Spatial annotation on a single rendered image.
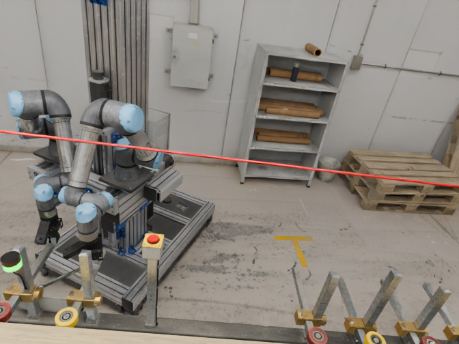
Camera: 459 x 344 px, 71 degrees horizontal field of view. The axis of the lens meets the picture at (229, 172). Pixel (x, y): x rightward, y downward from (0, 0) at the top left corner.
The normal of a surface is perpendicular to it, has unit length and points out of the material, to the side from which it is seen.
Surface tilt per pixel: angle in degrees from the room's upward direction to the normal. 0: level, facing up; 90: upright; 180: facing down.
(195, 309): 0
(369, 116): 90
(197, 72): 90
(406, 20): 90
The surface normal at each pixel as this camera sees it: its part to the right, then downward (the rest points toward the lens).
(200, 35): 0.12, 0.52
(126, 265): 0.15, -0.85
